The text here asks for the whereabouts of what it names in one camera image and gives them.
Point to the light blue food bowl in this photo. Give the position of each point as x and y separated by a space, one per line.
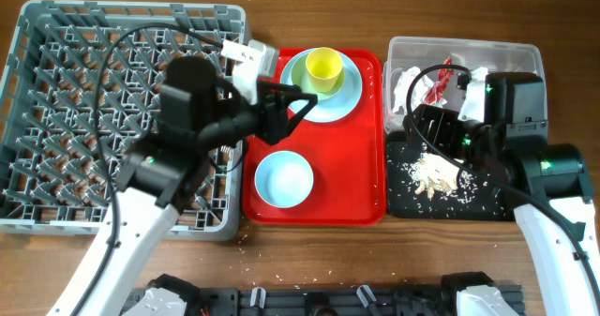
284 179

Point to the light blue plate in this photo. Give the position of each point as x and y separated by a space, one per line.
343 103

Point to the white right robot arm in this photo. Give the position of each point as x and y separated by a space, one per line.
561 237

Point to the red serving tray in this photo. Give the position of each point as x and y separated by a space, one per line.
347 158

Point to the grey dishwasher rack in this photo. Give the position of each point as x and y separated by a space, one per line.
79 87

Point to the clear plastic bin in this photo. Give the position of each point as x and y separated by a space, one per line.
409 52

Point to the black tray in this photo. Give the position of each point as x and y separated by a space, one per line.
487 204

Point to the yellow plastic cup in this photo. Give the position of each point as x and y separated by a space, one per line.
324 66

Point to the rice and food scraps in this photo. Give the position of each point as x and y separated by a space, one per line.
422 176

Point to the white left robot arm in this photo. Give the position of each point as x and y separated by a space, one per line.
128 235

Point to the green plastic bowl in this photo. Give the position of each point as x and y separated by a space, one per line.
301 77

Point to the red snack wrapper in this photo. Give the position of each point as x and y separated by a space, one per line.
434 95

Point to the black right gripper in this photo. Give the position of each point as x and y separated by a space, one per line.
443 124

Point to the white napkin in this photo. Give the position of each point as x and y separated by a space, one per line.
419 93

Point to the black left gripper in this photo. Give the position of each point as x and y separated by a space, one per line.
273 112

